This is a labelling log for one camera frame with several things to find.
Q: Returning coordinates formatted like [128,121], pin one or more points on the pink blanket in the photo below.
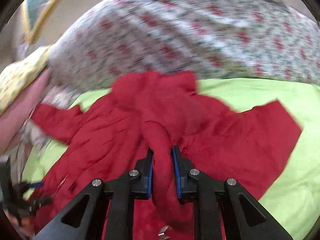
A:
[14,117]

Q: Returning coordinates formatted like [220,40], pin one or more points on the white rose-patterned floral duvet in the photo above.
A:
[213,38]

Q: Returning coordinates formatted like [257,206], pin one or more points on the lime green bed sheet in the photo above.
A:
[300,100]

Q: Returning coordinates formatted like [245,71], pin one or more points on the gold framed landscape painting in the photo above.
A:
[33,13]

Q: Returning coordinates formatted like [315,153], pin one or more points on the yellow floral quilt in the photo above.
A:
[20,74]

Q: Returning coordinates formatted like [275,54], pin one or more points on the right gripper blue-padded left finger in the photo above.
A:
[141,186]

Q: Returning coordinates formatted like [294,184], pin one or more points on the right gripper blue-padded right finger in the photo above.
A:
[182,167]

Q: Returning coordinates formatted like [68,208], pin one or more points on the red quilted puffer jacket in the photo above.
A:
[157,111]

